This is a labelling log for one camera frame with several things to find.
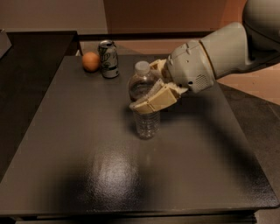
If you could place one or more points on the orange fruit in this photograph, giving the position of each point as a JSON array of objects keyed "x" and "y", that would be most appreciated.
[{"x": 90, "y": 61}]

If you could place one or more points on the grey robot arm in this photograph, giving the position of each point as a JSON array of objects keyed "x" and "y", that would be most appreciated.
[{"x": 237, "y": 48}]

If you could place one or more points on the green white soda can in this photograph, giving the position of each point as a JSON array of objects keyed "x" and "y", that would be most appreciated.
[{"x": 109, "y": 59}]

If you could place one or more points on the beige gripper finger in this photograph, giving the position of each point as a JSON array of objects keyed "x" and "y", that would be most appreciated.
[
  {"x": 162, "y": 95},
  {"x": 160, "y": 69}
]

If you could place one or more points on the grey robot gripper body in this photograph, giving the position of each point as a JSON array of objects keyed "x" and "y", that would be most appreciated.
[{"x": 189, "y": 66}]

